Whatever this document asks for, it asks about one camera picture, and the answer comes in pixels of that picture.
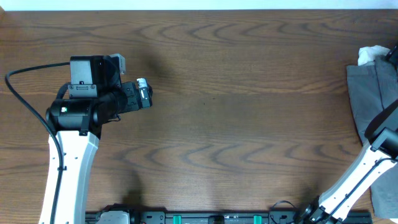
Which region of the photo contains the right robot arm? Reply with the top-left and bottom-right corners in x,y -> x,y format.
294,101 -> 397,223

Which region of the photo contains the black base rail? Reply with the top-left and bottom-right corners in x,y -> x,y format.
85,203 -> 373,224

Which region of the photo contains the grey folded garment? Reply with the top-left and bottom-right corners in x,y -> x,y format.
346,56 -> 397,219

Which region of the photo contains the white crumpled cloth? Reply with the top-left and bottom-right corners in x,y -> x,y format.
358,45 -> 390,66

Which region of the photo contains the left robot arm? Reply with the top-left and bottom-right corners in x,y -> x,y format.
39,78 -> 153,223

